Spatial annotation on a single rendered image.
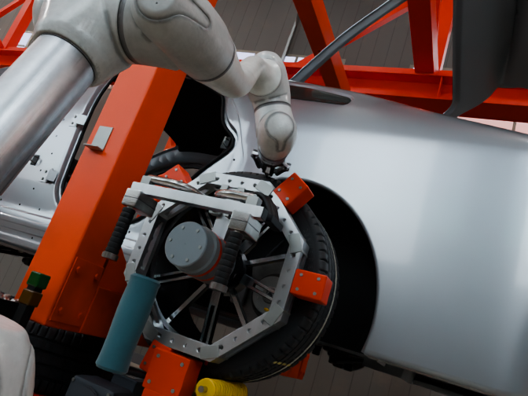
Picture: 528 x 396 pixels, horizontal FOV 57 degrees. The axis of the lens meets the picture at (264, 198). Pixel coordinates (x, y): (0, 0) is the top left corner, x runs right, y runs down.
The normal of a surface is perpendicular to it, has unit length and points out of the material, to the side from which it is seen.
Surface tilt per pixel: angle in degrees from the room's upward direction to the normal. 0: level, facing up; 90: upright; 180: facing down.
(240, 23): 90
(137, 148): 90
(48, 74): 80
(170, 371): 90
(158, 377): 90
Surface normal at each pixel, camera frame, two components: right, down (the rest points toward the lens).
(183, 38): 0.40, 0.75
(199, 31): 0.66, 0.52
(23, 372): 0.99, -0.11
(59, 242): -0.33, -0.38
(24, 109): 0.67, -0.17
